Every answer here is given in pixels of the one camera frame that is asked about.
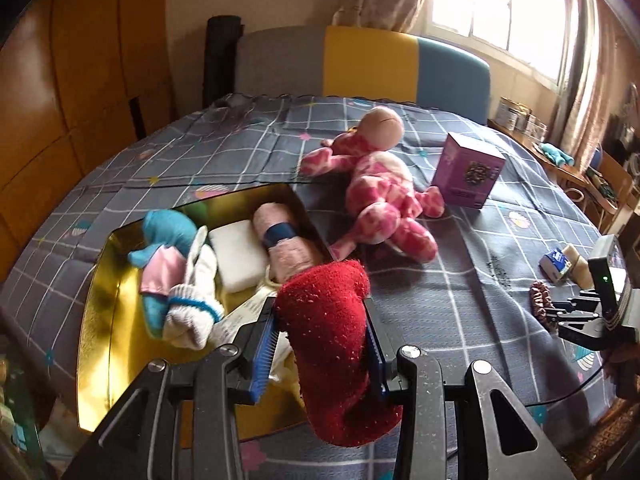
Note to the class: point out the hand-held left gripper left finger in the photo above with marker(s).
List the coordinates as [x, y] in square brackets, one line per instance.
[265, 355]

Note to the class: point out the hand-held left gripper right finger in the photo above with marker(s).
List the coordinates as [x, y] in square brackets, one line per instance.
[376, 360]

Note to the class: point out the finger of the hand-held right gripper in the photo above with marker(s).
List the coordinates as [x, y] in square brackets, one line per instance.
[570, 321]
[575, 304]

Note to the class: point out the red fuzzy sock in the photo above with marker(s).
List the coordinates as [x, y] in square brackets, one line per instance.
[330, 330]

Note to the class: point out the white sock with blue stripe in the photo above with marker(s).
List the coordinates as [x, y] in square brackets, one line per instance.
[195, 310]

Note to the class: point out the pink sock blue band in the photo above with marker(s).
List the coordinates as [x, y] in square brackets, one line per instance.
[295, 260]

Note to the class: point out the white sponge block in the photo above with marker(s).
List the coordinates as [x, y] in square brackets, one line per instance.
[235, 255]

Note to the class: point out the gold storage box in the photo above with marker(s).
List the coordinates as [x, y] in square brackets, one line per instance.
[115, 310]

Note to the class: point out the blue plush toy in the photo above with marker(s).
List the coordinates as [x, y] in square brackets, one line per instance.
[167, 230]

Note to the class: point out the dark red scrunchie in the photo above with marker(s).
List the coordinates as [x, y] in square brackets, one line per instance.
[540, 300]

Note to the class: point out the blue white small packet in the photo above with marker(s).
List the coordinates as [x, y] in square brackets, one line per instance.
[552, 262]

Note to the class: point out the wooden nightstand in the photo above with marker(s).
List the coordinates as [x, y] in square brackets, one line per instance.
[575, 175]

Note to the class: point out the teal cloth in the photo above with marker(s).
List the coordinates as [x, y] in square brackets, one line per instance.
[555, 155]

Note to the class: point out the purple cardboard box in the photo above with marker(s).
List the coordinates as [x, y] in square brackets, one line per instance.
[465, 175]

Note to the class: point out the pink giraffe plush toy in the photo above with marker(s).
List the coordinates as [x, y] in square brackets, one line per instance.
[380, 185]

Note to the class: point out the row of tins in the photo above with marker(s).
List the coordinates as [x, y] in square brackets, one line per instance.
[517, 117]

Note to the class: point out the green glass side table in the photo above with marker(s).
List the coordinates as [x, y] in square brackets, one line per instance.
[20, 410]

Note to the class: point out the window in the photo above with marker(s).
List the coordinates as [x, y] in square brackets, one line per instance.
[500, 10]

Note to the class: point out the grey yellow blue headboard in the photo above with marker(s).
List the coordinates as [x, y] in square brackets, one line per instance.
[370, 65]

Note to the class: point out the black rolled mat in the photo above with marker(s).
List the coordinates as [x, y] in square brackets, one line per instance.
[222, 60]

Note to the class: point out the wooden wardrobe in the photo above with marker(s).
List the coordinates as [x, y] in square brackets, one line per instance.
[75, 85]

